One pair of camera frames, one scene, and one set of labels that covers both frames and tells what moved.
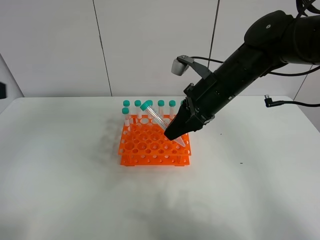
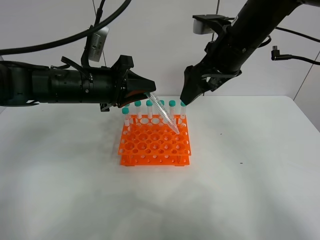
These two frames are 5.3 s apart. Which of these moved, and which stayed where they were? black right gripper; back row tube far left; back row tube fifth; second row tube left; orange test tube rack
Moved: black right gripper
Stayed: back row tube far left; back row tube fifth; orange test tube rack; second row tube left
